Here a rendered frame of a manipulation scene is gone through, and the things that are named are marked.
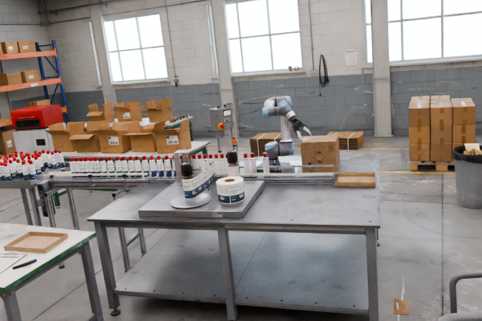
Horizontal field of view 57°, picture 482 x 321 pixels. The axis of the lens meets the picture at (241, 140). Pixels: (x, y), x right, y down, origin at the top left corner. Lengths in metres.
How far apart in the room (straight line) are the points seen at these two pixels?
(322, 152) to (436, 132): 3.02
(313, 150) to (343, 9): 5.34
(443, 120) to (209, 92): 5.23
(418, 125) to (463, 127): 0.56
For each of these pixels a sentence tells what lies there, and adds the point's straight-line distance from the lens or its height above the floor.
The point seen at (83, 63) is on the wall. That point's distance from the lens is 11.92.
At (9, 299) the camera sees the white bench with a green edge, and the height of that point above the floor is 0.70.
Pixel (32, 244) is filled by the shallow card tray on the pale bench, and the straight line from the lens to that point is 3.43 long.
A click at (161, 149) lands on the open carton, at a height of 0.83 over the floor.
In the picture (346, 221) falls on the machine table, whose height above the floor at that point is 0.83.
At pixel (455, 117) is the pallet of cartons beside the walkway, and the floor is 0.74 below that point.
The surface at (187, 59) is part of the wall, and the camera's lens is 10.13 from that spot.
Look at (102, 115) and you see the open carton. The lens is 8.64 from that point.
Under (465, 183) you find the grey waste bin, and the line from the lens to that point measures 5.40.
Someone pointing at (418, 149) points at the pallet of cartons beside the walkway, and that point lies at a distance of 6.68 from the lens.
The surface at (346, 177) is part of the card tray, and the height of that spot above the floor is 0.83.
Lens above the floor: 2.00
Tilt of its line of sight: 12 degrees down
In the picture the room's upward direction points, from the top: 6 degrees counter-clockwise
